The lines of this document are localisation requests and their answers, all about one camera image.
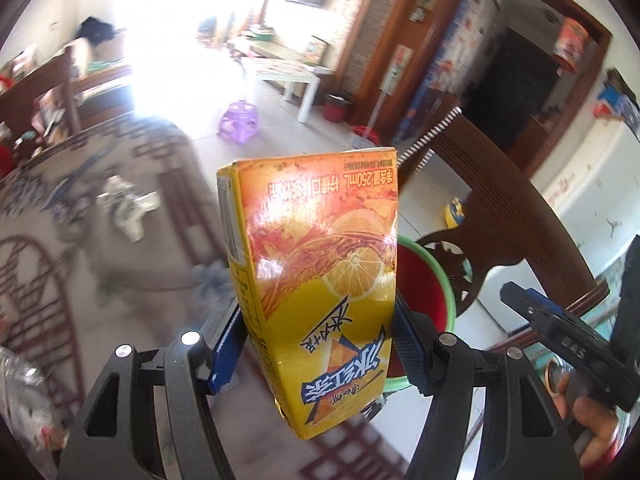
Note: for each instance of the crumpled black white wrapper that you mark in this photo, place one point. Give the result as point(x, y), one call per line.
point(127, 205)

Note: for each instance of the clear plastic wrapper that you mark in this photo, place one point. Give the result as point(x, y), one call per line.
point(27, 400)

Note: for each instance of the purple plastic stool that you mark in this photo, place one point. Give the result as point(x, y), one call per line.
point(241, 122)

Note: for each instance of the black clothing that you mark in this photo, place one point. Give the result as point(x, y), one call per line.
point(97, 27)

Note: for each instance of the red bucket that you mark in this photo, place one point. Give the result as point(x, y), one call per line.
point(337, 107)

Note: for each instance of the white mop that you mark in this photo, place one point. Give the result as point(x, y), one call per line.
point(387, 90)

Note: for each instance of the person's right hand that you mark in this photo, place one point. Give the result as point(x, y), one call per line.
point(595, 425)

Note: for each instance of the yellow drink carton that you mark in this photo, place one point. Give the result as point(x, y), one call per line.
point(310, 260)

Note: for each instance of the white coffee table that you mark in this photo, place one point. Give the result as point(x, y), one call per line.
point(290, 72)

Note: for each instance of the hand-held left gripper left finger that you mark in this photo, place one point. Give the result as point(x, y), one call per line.
point(225, 355)

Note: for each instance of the colourful poster panel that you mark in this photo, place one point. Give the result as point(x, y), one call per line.
point(450, 55)

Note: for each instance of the yellow toy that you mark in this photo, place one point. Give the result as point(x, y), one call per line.
point(456, 216)

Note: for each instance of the dark wooden chair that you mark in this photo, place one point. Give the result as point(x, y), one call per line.
point(500, 170)

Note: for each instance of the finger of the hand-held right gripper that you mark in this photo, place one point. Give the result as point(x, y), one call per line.
point(555, 327)

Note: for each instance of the red basin with green rim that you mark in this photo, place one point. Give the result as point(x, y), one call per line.
point(425, 280)

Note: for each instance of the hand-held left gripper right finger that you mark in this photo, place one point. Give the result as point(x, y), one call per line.
point(410, 350)

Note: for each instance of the red hanging decoration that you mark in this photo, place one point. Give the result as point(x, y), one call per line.
point(571, 42)

